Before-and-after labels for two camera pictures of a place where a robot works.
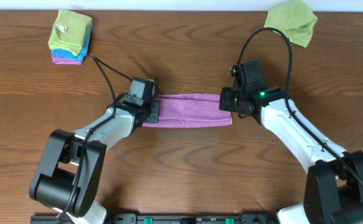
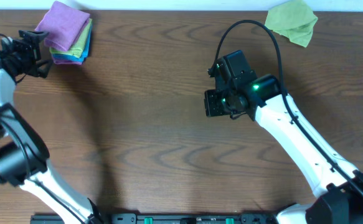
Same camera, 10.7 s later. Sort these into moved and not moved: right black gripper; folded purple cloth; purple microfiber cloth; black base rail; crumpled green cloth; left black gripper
Moved: left black gripper; purple microfiber cloth
Not moved: folded purple cloth; crumpled green cloth; black base rail; right black gripper
